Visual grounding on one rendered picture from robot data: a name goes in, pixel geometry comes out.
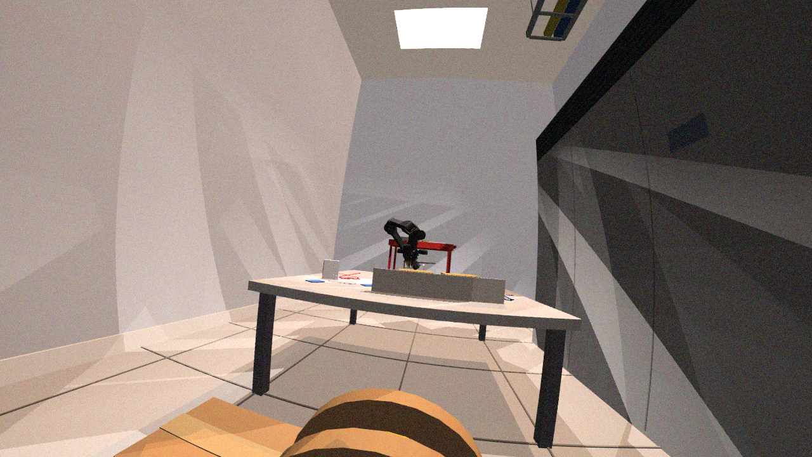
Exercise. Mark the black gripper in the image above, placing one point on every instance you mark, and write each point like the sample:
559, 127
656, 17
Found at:
415, 252

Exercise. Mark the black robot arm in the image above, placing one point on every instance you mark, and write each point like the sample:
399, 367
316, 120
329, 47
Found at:
409, 228

